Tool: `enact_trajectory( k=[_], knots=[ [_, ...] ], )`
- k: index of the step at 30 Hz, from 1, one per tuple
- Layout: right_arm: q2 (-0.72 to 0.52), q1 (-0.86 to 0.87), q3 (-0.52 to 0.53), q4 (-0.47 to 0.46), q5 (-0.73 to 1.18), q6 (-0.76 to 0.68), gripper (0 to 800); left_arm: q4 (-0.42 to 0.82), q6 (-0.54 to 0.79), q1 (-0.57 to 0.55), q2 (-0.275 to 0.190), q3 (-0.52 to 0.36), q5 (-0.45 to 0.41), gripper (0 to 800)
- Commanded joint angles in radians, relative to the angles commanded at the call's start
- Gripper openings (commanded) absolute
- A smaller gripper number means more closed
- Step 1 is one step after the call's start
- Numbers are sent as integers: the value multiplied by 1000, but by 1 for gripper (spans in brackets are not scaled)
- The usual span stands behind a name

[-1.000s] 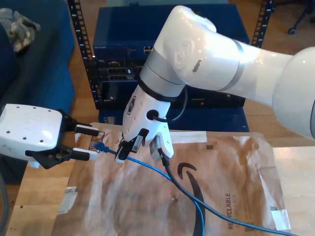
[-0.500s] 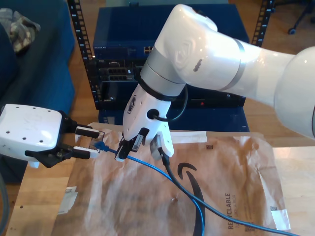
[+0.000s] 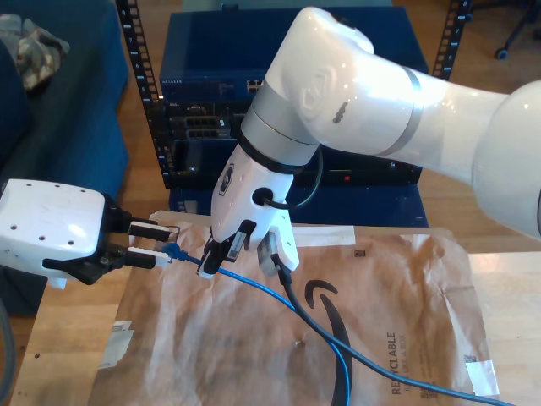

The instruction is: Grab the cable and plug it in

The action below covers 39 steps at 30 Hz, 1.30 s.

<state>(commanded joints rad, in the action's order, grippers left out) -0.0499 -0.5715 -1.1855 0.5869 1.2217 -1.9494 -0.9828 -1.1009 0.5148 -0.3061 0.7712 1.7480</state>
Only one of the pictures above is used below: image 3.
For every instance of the camouflage cloth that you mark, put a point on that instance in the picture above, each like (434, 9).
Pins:
(38, 55)

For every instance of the black rack server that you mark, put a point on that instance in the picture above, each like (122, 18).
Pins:
(198, 122)

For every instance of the black office chair base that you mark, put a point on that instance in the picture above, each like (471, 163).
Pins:
(513, 29)

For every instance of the black rack frame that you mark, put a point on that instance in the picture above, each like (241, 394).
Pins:
(139, 63)

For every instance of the brown paper mailer envelope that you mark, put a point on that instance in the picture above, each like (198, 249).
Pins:
(211, 338)

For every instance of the blue network switch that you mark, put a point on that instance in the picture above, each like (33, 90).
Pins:
(203, 51)

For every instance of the blue sofa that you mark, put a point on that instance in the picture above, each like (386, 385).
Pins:
(63, 148)

